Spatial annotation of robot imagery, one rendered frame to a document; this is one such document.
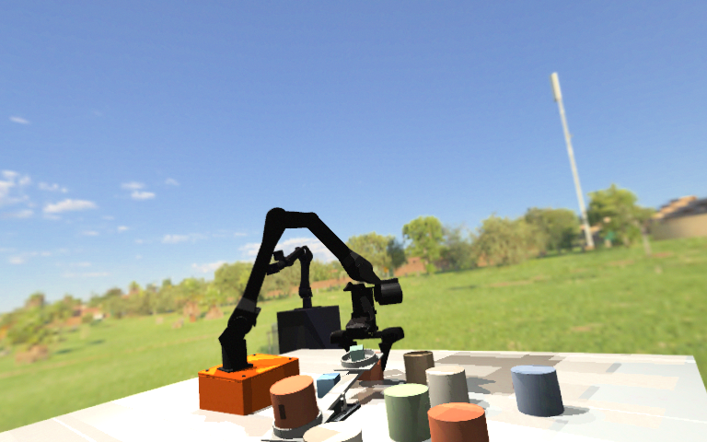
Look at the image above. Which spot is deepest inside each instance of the light blue block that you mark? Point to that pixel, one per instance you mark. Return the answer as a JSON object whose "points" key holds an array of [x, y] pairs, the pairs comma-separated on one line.
{"points": [[326, 382]]}

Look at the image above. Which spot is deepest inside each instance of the green cylinder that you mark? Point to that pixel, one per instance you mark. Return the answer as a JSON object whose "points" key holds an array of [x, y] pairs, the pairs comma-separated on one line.
{"points": [[407, 407]]}

